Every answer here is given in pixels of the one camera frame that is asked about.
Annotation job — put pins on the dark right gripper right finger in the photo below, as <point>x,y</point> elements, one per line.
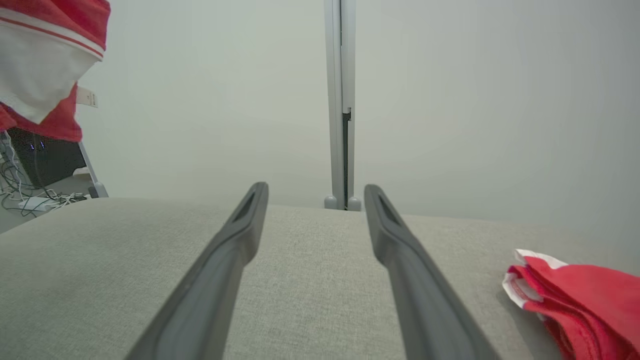
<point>425,310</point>

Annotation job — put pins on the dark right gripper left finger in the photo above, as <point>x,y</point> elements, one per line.
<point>210,295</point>

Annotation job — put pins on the red garment with white trim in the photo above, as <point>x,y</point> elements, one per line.
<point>590,300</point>

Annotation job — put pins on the red jersey with number print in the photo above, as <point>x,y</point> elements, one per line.
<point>45,75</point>

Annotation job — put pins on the grey metal stand leg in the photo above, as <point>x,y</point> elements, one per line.
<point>92,175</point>

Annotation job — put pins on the white power strip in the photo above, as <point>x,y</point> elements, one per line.
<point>34,203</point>

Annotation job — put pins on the grey partition post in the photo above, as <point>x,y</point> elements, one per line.
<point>335,75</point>

